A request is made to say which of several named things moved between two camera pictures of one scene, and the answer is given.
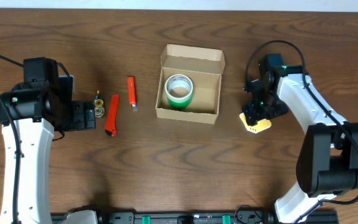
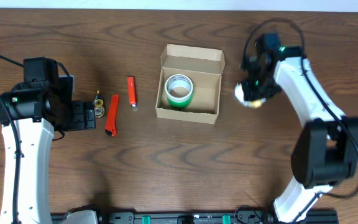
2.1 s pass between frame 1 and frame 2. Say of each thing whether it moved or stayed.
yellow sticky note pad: moved
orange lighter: stayed
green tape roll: stayed
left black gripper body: stayed
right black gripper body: moved
